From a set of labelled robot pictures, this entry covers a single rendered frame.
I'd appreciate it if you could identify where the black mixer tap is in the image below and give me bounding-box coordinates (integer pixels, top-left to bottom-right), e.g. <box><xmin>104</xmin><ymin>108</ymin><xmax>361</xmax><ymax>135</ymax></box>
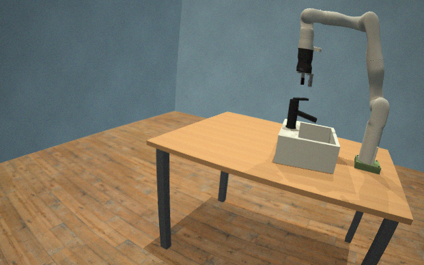
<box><xmin>285</xmin><ymin>98</ymin><xmax>317</xmax><ymax>129</ymax></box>

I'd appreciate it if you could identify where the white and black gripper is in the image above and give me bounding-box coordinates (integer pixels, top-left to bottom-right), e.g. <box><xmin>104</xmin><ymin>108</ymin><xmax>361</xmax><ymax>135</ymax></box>
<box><xmin>296</xmin><ymin>38</ymin><xmax>322</xmax><ymax>87</ymax></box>

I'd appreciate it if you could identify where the white square sink basin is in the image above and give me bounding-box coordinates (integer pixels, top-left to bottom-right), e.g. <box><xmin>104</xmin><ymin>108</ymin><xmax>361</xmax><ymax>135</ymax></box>
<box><xmin>274</xmin><ymin>119</ymin><xmax>340</xmax><ymax>173</ymax></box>

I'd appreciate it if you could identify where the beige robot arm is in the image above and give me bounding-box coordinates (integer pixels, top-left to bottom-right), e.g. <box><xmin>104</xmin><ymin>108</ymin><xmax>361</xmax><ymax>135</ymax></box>
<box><xmin>300</xmin><ymin>8</ymin><xmax>390</xmax><ymax>165</ymax></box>

